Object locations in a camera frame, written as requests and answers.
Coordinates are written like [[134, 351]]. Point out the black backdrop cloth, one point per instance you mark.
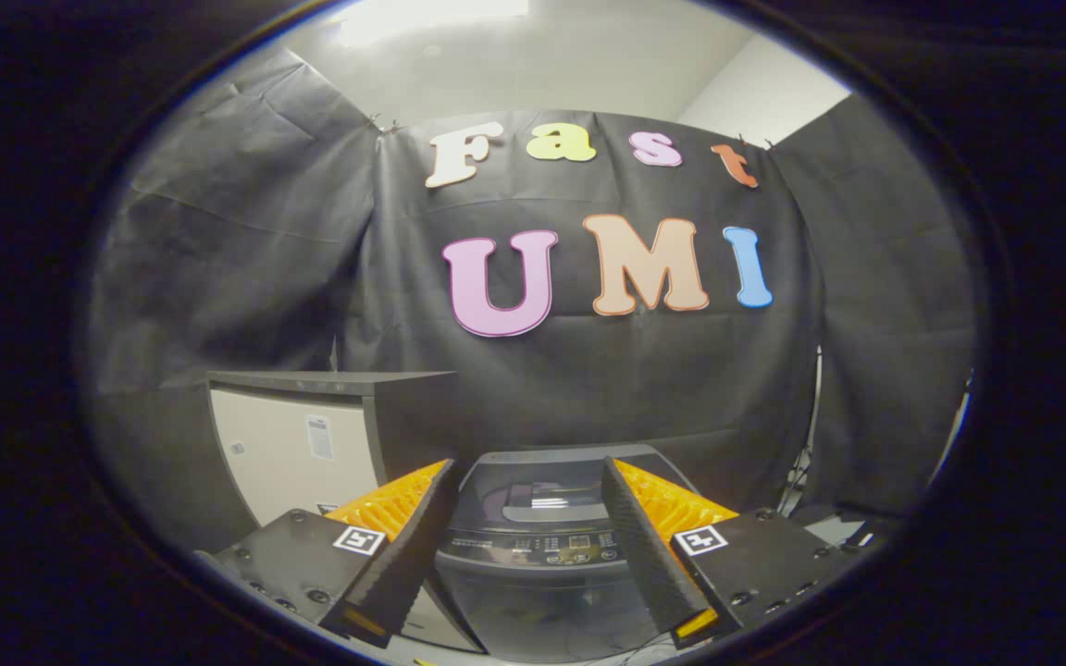
[[588, 388]]

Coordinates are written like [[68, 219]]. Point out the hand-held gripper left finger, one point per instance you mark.
[[413, 546]]

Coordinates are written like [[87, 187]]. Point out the thin white pole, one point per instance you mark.
[[813, 404]]

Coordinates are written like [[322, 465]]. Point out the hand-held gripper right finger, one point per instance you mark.
[[649, 555]]

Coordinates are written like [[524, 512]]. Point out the grey washing machine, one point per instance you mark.
[[533, 606]]

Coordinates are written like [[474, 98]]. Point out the black floor box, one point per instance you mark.
[[843, 523]]

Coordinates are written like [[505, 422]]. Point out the beige cabinet with dark top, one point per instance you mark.
[[283, 453]]

